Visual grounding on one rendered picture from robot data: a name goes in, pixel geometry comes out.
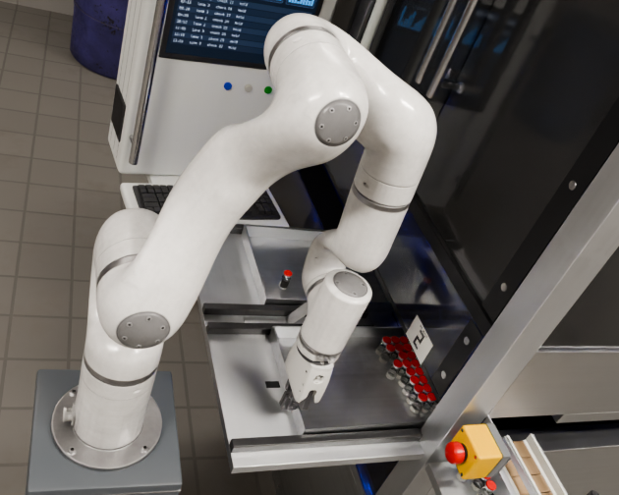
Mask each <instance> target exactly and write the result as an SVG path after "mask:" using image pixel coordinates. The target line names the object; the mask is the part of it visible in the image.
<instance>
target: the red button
mask: <svg viewBox="0 0 619 495"><path fill-rule="evenodd" d="M445 457H446V460H447V461H448V462H449V463H450V464H452V465H459V464H461V463H462V462H463V461H464V458H465V450H464V447H463V445H462V444H461V443H460V442H458V441H454V442H449V443H448V444H447V445H446V446H445Z"/></svg>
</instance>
